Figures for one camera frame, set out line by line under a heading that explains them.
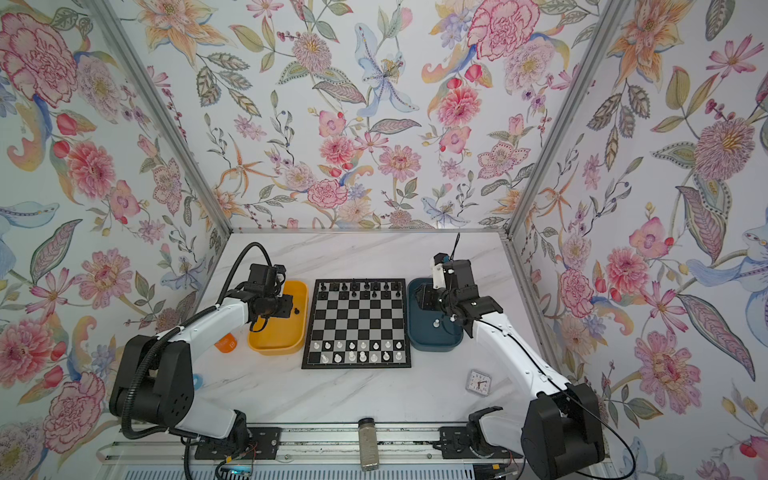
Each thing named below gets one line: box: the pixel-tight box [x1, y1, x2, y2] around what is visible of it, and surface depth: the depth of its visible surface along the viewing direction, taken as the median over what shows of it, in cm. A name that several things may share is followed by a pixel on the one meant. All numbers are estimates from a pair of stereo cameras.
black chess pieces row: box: [320, 278, 401, 298], surface depth 103 cm
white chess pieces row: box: [313, 341, 403, 364], surface depth 90 cm
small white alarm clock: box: [465, 369, 492, 397], surface depth 84 cm
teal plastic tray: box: [407, 278, 464, 352], surface depth 94 cm
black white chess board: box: [301, 277, 411, 369], surface depth 95 cm
